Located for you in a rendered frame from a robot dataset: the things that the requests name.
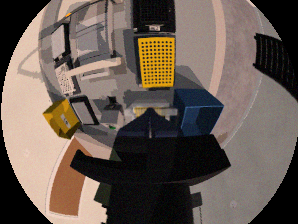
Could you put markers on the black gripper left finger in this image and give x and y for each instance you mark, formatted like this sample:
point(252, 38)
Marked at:
point(137, 127)

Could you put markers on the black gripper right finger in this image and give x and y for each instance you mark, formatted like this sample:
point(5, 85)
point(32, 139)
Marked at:
point(163, 128)

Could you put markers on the dark blue bin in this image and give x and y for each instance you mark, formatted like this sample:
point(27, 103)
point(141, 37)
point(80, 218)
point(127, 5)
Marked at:
point(200, 120)

